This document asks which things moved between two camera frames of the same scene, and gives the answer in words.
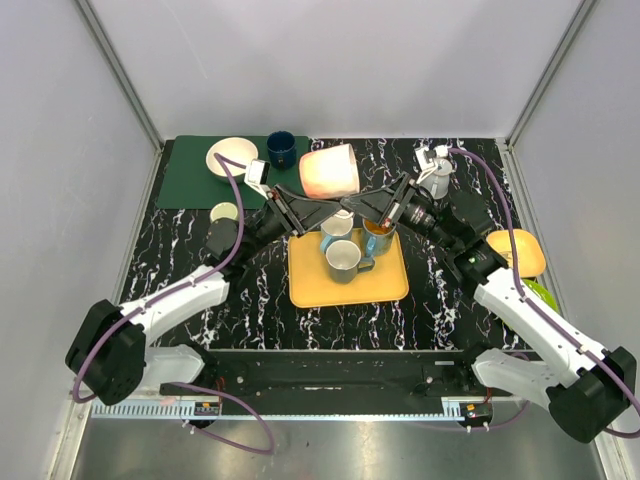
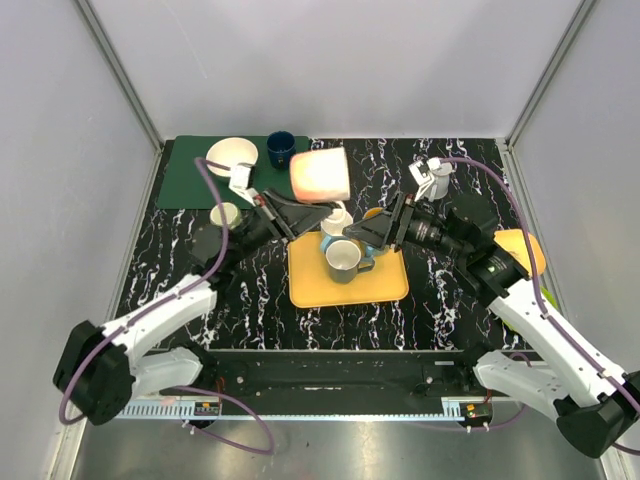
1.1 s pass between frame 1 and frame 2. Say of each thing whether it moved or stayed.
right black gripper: moved
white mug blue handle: stayed
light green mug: stayed
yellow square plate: stayed
